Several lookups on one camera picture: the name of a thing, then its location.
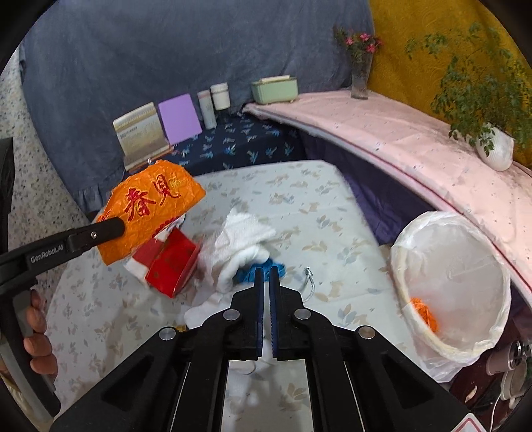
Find person's left hand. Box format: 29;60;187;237
23;290;58;383

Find pink cloth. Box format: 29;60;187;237
243;89;532;291

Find blue crumpled wrapper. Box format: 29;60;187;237
233;255;287;287

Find gold desk calendar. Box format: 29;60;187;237
113;102;173;172

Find small white crumpled tissue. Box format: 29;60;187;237
184;291;235;329

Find green plant in white pot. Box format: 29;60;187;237
405;23;524;172

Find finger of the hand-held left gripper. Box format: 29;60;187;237
0;217;126;287

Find blue-grey cloth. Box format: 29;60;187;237
19;0;375;212

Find silver cable loop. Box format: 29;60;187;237
301;268;319;302

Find pink thermos with steel lid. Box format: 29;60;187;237
484;336;532;375

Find large white tissue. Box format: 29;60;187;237
199;208;277;293

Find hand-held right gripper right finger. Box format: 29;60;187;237
269;265;470;432

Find yellow patterned cloth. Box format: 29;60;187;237
368;0;532;167

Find pink flower bunch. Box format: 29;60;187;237
332;25;383;67

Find green tissue box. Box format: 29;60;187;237
250;75;301;104

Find red white paper wrapper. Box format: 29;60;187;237
93;214;188;283

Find white jar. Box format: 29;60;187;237
210;83;231;111

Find dark purple cloth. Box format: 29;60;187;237
299;129;433;246

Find white bottle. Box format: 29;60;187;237
197;90;217;129

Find white trash bin with liner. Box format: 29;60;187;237
390;211;513;380

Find navy leaf-print cloth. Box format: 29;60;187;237
166;112;308;175

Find purple card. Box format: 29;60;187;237
158;94;203;146

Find white cup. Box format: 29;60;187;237
501;366;530;401

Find light floral tablecloth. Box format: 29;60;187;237
42;160;450;432

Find glass vase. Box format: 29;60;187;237
350;54;372;100

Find orange shredded scrap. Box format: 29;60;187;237
409;297;439;333

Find orange bag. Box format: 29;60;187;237
97;160;206;267

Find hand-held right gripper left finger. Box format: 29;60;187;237
50;266;267;432

